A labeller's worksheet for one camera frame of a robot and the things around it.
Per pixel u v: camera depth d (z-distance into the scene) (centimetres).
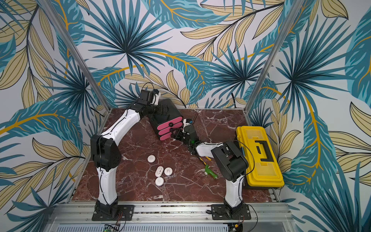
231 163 51
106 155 54
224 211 66
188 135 73
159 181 82
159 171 86
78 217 74
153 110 79
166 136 98
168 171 86
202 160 92
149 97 72
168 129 94
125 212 73
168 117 95
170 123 90
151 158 90
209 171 86
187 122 87
